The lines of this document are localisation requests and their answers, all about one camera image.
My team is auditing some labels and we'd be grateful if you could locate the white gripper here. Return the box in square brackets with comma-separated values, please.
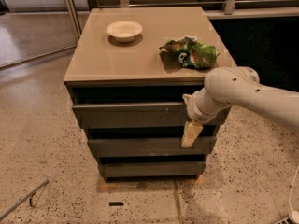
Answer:
[181, 89, 222, 148]

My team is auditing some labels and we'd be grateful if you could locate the grey top drawer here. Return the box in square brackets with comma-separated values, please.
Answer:
[72, 101, 232, 130]

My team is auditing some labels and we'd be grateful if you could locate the grey drawer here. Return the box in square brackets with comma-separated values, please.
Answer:
[72, 101, 232, 130]
[99, 161, 206, 178]
[88, 136, 216, 157]

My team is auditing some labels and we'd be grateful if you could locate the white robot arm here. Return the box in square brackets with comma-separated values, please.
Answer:
[181, 67, 299, 148]

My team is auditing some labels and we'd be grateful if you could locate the grey middle drawer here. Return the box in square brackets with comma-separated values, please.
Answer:
[88, 136, 216, 157]

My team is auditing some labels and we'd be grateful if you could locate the grey drawer cabinet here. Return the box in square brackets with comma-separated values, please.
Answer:
[63, 6, 243, 183]

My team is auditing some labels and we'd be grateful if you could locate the grey bottom drawer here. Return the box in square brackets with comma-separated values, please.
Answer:
[99, 161, 206, 178]

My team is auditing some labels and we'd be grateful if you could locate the green crumpled chip bag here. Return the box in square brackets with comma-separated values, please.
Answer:
[159, 36, 220, 70]

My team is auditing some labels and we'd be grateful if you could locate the white bowl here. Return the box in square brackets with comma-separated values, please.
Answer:
[107, 21, 142, 43]

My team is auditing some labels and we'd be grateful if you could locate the metal rod on floor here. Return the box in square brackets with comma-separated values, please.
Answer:
[0, 179, 49, 221]

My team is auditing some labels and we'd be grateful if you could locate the white cable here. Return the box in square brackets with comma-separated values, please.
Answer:
[287, 165, 299, 224]

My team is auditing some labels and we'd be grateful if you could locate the metal door frame post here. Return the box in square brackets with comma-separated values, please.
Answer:
[65, 0, 82, 39]

